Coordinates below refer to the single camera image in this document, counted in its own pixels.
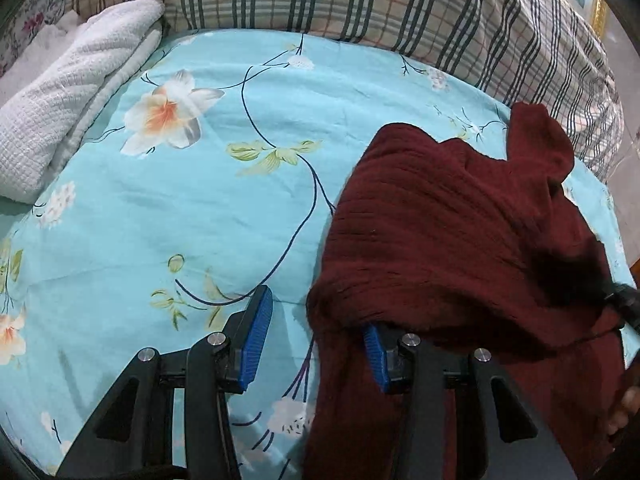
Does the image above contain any white folded blanket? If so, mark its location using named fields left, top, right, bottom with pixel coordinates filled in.
left=1, top=0, right=165, bottom=204

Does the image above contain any dark red knit sweater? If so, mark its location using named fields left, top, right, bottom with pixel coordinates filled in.
left=302, top=103, right=628, bottom=479

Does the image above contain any light blue floral bedsheet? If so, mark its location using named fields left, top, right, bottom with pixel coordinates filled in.
left=1, top=30, right=639, bottom=479

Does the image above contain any pink floral patterned sheet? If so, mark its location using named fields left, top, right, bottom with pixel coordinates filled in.
left=1, top=0, right=65, bottom=76

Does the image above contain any operator's hand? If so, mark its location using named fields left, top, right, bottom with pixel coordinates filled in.
left=605, top=386, right=640, bottom=436

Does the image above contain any plaid checkered quilt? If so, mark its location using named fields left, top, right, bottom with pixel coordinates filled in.
left=66, top=0, right=624, bottom=178

